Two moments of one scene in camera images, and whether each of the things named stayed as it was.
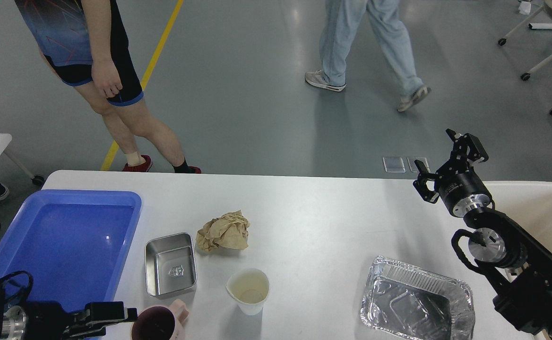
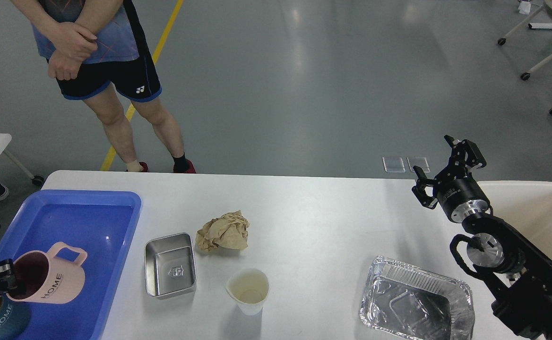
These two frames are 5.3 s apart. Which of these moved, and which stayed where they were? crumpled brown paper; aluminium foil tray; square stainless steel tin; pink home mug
Moved: pink home mug
Stayed: crumpled brown paper; square stainless steel tin; aluminium foil tray
